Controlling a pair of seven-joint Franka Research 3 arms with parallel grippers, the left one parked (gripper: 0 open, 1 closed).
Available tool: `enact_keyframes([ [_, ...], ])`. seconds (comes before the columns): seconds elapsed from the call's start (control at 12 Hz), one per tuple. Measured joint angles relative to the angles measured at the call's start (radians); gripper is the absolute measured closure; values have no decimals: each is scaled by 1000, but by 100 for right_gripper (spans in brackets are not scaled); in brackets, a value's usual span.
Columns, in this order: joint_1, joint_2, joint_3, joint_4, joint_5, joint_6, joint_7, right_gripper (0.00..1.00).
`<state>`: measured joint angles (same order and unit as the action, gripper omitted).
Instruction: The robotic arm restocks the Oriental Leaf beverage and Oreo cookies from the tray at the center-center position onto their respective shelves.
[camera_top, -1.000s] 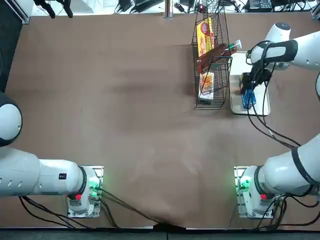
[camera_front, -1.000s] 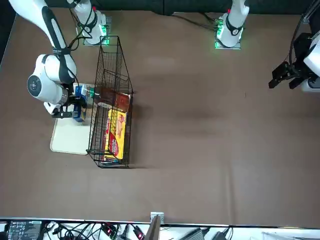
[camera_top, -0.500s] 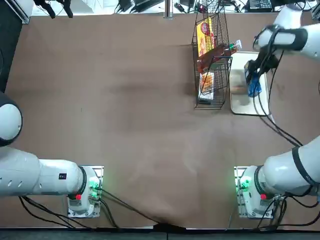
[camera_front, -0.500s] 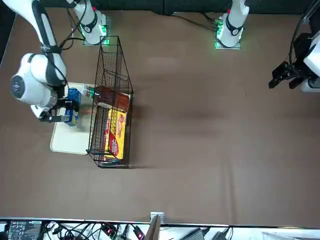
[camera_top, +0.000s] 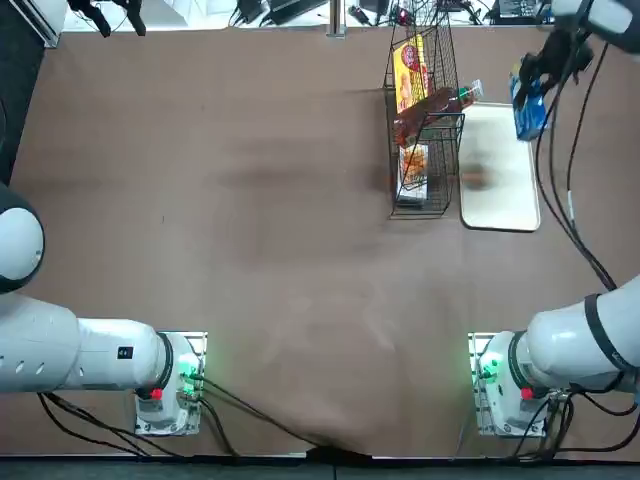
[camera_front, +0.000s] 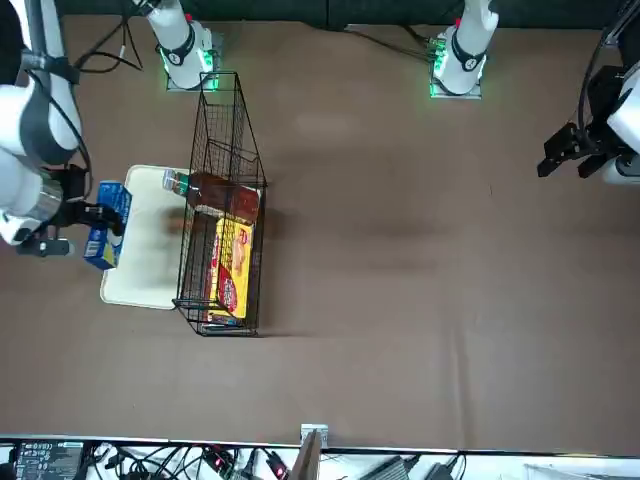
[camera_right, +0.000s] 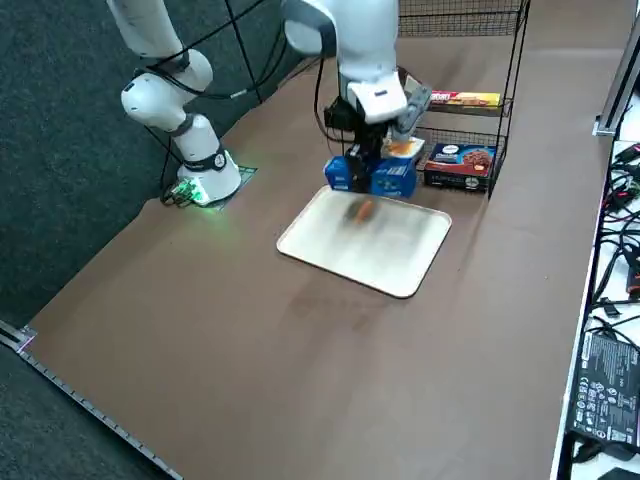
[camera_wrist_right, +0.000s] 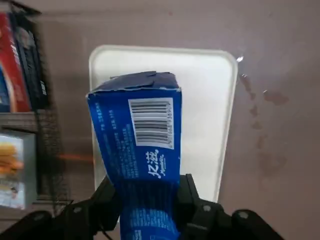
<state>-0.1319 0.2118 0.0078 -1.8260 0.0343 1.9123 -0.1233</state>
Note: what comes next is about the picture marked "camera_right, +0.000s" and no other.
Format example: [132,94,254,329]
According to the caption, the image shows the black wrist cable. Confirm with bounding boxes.
[313,54,351,147]

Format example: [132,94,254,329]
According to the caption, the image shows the aluminium camera post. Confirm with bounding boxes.
[593,0,640,137]

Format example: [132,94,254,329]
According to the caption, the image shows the dark blue chocolate cookie box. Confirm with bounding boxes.
[423,143,498,194]

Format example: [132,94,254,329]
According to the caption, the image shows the yellow Nabati wafer box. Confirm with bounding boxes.
[429,90,502,109]

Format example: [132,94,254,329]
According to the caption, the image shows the cream plastic tray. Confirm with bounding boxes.
[276,185,453,300]

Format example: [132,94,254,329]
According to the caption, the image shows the aluminium table edge rail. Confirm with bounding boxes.
[0,319,184,480]

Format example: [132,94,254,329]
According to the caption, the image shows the black base cables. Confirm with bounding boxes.
[159,132,176,199]

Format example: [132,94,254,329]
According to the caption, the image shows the blue Oreo cookie box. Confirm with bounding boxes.
[323,154,418,198]

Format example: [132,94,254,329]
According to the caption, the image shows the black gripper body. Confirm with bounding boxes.
[349,119,396,152]

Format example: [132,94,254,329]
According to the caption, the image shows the black wire shelf rack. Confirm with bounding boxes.
[337,0,532,200]

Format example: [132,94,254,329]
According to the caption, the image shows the white Franzzi biscuit box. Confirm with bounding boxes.
[382,137,427,162]

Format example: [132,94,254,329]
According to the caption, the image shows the large black power adapter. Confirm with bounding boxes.
[569,329,640,447]

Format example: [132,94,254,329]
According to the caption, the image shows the black cable with white tag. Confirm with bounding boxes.
[139,0,296,104]

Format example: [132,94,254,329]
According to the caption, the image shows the tangled black desk cables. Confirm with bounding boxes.
[594,144,640,321]

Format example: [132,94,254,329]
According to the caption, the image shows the small black interface box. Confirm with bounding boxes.
[323,98,360,130]

